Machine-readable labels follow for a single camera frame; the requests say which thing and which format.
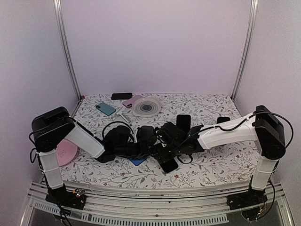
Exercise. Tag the front aluminium rail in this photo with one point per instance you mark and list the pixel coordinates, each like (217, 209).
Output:
(111, 206)

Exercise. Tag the left aluminium frame post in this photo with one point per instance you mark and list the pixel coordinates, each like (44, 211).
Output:
(66, 50)

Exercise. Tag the blue phone face down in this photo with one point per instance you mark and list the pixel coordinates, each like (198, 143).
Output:
(137, 162)

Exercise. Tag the right aluminium frame post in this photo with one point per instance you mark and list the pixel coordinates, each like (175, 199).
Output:
(247, 44)

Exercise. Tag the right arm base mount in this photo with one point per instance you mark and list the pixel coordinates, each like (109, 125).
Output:
(245, 199)

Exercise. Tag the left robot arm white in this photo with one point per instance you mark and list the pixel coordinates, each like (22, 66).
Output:
(52, 128)

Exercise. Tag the small black phone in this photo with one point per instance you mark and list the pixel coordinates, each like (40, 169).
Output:
(183, 122)

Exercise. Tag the silver folding phone stand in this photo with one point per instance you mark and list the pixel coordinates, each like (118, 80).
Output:
(120, 115)

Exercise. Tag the teal phone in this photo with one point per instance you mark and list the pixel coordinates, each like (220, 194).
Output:
(105, 108)

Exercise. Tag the pink round object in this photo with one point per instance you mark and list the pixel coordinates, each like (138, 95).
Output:
(66, 152)

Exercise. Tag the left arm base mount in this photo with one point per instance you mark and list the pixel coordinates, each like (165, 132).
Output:
(75, 199)

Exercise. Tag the white round dish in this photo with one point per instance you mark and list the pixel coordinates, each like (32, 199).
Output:
(146, 107)

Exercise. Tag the aluminium frame post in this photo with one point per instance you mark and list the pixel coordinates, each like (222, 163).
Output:
(66, 50)
(247, 44)

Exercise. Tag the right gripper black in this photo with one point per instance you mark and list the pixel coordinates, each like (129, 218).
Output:
(159, 153)

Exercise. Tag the pink phone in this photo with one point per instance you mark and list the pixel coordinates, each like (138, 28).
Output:
(128, 103)

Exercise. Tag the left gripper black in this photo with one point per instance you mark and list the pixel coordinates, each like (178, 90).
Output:
(144, 150)

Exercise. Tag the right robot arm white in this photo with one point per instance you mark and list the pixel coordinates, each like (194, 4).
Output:
(261, 127)

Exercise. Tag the floral table mat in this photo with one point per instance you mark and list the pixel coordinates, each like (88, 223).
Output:
(222, 165)

